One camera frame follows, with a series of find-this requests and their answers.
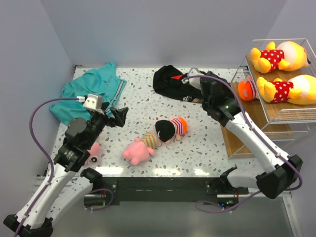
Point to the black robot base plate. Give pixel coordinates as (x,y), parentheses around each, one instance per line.
(160,188)

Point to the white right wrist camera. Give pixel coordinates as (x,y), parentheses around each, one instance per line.
(193,78)

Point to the teal striped-trim shirt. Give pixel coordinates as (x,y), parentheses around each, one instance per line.
(100,81)

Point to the pink pig plush,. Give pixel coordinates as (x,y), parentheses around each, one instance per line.
(94,154)
(142,148)

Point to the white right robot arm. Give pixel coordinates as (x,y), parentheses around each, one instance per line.
(280,171)

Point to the pink pig plush, centre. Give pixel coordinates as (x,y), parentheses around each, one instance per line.
(142,148)

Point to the aluminium frame rail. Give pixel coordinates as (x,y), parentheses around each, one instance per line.
(158,192)

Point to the white wire wooden shelf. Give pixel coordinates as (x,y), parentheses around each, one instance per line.
(281,122)

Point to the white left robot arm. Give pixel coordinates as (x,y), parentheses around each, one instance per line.
(67,181)

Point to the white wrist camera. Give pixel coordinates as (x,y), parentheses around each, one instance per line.
(193,78)
(93,102)

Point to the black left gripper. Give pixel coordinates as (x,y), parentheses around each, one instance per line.
(119,115)

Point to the black-haired doll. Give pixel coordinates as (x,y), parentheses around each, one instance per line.
(247,89)
(166,130)

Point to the black printed shirt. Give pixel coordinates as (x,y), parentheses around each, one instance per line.
(167,82)

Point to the yellow polka-dot plush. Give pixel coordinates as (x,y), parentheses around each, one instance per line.
(287,56)
(299,90)

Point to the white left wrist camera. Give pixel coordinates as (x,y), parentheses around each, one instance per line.
(93,102)

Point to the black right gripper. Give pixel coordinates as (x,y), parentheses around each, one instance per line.
(225,86)

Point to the pink pig plush, left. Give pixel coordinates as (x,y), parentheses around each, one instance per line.
(94,154)

